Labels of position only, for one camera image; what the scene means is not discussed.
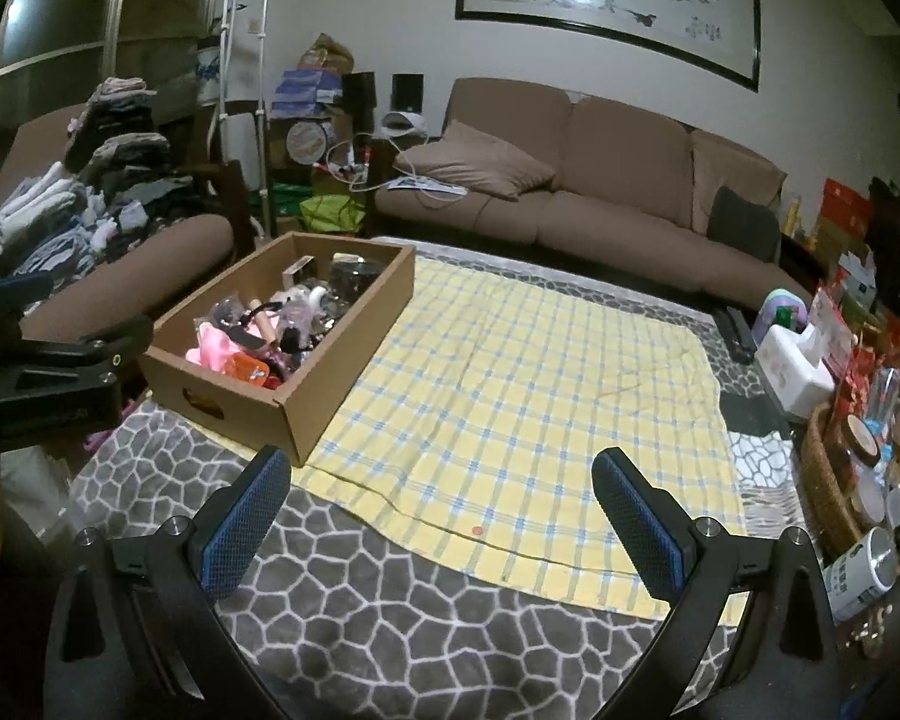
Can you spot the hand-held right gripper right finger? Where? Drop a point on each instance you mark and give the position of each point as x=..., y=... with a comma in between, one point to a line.
x=641, y=521

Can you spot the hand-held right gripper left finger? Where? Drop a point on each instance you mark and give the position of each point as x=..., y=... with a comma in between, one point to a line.
x=244, y=517

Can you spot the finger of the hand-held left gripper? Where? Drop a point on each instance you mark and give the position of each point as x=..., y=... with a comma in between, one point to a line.
x=97, y=352

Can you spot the brown cardboard box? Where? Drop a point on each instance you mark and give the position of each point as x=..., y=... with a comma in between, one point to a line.
x=330, y=382

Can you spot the pink soft toy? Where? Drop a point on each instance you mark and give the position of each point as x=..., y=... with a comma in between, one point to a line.
x=214, y=349

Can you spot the brown armchair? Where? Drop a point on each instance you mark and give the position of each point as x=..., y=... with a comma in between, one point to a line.
x=157, y=247

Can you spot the yellow plaid cloth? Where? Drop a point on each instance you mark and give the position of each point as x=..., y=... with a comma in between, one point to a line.
x=540, y=420

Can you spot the orange plastic packet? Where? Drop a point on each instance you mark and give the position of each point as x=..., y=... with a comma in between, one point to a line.
x=247, y=371

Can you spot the pile of folded clothes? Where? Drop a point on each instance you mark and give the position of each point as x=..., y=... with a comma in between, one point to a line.
x=82, y=187

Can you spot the grey stone-pattern blanket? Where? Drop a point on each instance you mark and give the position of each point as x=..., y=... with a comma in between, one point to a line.
x=390, y=615

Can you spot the wicker basket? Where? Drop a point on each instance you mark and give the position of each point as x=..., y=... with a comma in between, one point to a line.
x=825, y=487

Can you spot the black remote control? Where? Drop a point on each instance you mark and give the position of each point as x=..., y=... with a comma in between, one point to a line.
x=739, y=334

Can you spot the white tissue box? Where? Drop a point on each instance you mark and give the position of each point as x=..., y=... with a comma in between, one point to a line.
x=795, y=371

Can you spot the white printed can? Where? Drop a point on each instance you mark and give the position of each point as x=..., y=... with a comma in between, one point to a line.
x=859, y=577

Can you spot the purple round container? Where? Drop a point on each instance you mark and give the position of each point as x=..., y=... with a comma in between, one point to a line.
x=780, y=311

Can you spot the green bag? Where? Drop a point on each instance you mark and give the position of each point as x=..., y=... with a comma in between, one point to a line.
x=330, y=214

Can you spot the brown sofa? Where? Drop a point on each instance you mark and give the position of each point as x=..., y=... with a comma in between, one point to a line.
x=607, y=225

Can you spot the white metal rack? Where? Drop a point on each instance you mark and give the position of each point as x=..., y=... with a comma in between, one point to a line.
x=259, y=90

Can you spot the dark grey cushion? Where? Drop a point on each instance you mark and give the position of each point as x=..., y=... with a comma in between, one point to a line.
x=744, y=223

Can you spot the stack of blue boxes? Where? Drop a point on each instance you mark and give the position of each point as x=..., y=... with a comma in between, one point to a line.
x=307, y=94

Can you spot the red gift box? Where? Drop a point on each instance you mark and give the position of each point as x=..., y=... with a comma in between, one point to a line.
x=846, y=208

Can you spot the brown pillow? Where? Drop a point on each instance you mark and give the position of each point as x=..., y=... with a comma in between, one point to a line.
x=472, y=161

